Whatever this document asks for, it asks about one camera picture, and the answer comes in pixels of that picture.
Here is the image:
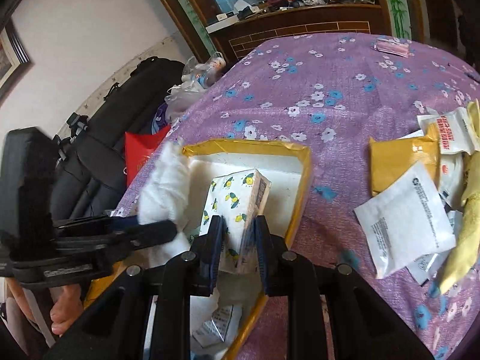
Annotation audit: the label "wooden cabinet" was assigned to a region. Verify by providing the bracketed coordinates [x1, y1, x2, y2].
[160, 0, 425, 64]

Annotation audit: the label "clear plastic bags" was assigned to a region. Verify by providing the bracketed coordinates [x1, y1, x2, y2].
[165, 52, 226, 124]

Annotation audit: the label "pink packet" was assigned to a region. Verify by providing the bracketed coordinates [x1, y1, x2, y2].
[374, 37, 410, 58]

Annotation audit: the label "black sofa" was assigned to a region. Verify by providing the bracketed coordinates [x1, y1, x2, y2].
[49, 56, 185, 221]

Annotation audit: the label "white desiccant packet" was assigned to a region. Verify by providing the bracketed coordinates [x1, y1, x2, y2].
[354, 162, 456, 280]

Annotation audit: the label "lemon print tissue pack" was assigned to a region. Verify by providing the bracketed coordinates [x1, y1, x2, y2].
[199, 169, 271, 275]

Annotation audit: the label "red bag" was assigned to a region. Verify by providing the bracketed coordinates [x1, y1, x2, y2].
[124, 125, 170, 186]

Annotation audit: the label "white red-text sachet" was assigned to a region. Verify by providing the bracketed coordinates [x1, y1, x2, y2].
[416, 107, 479, 155]

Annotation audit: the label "purple floral tablecloth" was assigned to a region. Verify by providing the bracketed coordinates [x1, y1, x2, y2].
[112, 32, 480, 360]

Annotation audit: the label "framed picture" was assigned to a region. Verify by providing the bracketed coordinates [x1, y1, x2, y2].
[0, 19, 32, 101]

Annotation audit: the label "white fluffy cloth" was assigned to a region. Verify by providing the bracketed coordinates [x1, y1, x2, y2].
[137, 141, 191, 268]

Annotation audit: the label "person's hand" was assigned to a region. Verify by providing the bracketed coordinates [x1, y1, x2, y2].
[50, 284, 84, 336]

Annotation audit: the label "yellow taped foam box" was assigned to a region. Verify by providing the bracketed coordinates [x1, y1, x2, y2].
[84, 138, 314, 360]

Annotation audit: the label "gold foil packet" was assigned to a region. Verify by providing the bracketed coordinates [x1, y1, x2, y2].
[368, 124, 441, 196]

